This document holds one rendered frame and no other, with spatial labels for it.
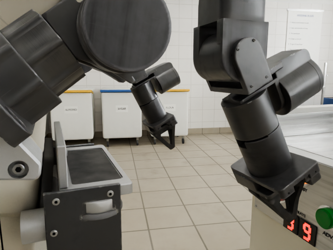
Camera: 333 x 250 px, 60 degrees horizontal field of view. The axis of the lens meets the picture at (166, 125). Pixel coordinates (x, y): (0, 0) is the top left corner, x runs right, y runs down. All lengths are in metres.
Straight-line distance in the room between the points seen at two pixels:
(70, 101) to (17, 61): 3.62
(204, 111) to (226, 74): 4.42
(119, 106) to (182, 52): 1.41
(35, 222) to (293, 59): 0.39
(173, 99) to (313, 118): 3.28
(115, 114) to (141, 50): 3.61
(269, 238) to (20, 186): 0.49
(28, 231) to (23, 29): 0.27
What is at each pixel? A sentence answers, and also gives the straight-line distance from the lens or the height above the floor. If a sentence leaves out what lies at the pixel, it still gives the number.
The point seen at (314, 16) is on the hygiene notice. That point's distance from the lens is 5.60.
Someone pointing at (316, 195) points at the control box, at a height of 0.79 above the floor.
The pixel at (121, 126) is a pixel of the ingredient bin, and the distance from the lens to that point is 3.88.
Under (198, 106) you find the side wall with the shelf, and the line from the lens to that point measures 4.70.
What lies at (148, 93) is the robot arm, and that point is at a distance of 0.74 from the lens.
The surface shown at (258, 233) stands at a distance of 0.70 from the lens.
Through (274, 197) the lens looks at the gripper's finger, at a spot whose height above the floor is 0.82.
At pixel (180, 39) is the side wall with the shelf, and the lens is 4.62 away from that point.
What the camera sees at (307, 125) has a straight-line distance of 0.70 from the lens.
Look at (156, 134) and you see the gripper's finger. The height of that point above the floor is 0.81.
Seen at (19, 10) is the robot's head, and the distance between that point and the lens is 0.41.
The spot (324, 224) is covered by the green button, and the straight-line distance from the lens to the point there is 0.50.
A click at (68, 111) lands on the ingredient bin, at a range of 3.89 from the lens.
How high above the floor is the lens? 0.97
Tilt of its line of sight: 10 degrees down
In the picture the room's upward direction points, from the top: straight up
